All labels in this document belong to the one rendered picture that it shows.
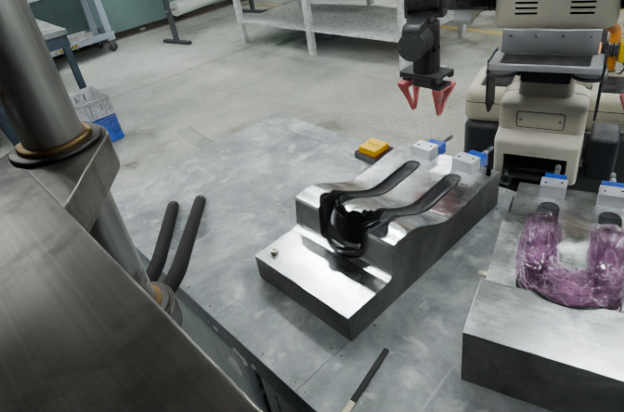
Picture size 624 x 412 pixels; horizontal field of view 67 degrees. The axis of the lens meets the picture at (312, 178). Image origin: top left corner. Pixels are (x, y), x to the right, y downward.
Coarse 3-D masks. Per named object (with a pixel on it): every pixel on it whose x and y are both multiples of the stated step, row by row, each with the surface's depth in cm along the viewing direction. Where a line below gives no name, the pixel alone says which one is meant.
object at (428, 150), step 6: (432, 138) 118; (444, 138) 119; (450, 138) 120; (414, 144) 115; (420, 144) 114; (426, 144) 114; (432, 144) 113; (438, 144) 116; (444, 144) 116; (414, 150) 114; (420, 150) 113; (426, 150) 112; (432, 150) 112; (438, 150) 115; (444, 150) 117; (420, 156) 114; (426, 156) 112; (432, 156) 113
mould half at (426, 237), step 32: (384, 160) 116; (416, 160) 114; (448, 160) 112; (320, 192) 99; (416, 192) 103; (448, 192) 101; (480, 192) 101; (384, 224) 88; (416, 224) 88; (448, 224) 95; (256, 256) 96; (288, 256) 95; (320, 256) 94; (352, 256) 93; (384, 256) 85; (416, 256) 90; (288, 288) 92; (320, 288) 86; (352, 288) 85; (384, 288) 85; (352, 320) 81
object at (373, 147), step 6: (372, 138) 137; (366, 144) 135; (372, 144) 134; (378, 144) 134; (384, 144) 133; (360, 150) 135; (366, 150) 133; (372, 150) 131; (378, 150) 132; (372, 156) 132
